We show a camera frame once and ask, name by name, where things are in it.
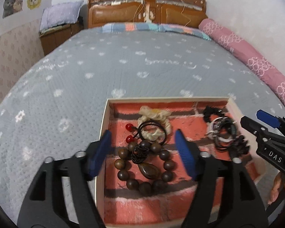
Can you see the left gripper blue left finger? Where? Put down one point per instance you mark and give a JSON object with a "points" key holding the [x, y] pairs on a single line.
{"points": [[44, 203]]}

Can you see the grey cats wall sticker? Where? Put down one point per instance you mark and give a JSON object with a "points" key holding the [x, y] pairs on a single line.
{"points": [[11, 7]]}

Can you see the cream scrunchie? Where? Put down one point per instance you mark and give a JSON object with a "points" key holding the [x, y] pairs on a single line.
{"points": [[159, 115]]}

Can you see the black scrunchie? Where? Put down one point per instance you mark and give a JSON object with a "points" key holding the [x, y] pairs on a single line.
{"points": [[239, 145]]}

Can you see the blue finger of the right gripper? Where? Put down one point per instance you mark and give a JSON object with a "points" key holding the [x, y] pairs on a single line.
{"points": [[273, 121], [254, 126]]}

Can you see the wooden nightstand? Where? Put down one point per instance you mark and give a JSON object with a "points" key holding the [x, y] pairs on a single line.
{"points": [[54, 37]]}

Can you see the yellow flower cat sticker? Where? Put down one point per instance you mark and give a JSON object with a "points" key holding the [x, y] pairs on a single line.
{"points": [[32, 4]]}

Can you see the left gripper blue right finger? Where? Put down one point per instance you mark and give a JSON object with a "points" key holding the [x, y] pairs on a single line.
{"points": [[241, 204]]}

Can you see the grey patterned bed blanket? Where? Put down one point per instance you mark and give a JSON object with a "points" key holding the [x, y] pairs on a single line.
{"points": [[56, 108]]}

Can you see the person's right hand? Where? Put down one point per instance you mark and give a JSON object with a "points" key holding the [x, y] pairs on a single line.
{"points": [[278, 184]]}

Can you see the black hair tie red beads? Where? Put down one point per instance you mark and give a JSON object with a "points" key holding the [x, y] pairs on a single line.
{"points": [[149, 130]]}

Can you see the plaid pillow left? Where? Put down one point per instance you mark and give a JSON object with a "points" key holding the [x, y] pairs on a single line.
{"points": [[129, 27]]}

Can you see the plaid pillow right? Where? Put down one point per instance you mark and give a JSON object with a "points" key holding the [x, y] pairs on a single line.
{"points": [[184, 30]]}

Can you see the wooden headboard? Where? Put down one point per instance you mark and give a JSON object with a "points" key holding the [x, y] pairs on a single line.
{"points": [[188, 13]]}

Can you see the plaid pillow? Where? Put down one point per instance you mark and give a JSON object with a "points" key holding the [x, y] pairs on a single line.
{"points": [[184, 30], [129, 27]]}

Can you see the purple dotted pillow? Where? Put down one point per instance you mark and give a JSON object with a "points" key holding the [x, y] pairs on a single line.
{"points": [[60, 14]]}

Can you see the beige tray brick-pattern lining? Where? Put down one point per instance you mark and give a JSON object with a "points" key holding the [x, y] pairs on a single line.
{"points": [[144, 184]]}

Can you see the pink rolled quilt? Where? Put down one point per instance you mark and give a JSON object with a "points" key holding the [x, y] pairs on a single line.
{"points": [[248, 55]]}

